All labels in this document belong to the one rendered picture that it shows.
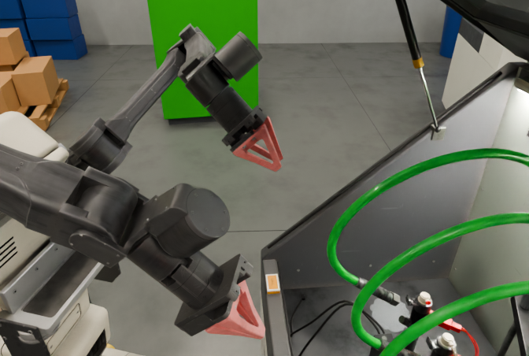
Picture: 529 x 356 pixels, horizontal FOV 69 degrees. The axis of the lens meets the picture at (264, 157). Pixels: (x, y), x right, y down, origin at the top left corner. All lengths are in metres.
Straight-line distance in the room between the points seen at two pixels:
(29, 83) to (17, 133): 3.72
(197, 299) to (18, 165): 0.24
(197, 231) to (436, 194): 0.76
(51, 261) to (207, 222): 0.63
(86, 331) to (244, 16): 3.04
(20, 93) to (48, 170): 4.20
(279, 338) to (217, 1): 3.13
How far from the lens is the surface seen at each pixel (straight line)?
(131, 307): 2.27
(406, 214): 1.06
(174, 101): 3.91
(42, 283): 0.99
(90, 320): 1.21
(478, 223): 0.55
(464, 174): 1.05
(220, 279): 0.48
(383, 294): 0.72
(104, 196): 0.44
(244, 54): 0.63
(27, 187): 0.44
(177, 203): 0.39
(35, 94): 4.62
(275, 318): 0.93
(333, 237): 0.60
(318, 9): 7.03
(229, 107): 0.63
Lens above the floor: 1.69
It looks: 30 degrees down
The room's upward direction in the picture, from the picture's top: straight up
